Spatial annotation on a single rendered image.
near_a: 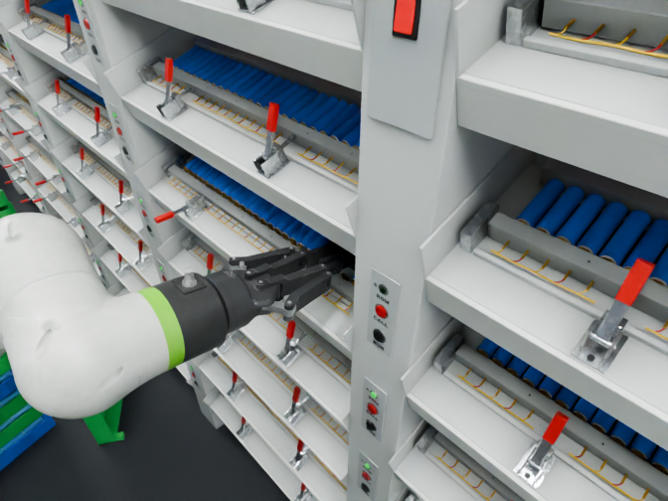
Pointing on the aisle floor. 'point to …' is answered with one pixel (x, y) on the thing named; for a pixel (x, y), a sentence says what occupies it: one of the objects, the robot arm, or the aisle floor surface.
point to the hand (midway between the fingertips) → (331, 258)
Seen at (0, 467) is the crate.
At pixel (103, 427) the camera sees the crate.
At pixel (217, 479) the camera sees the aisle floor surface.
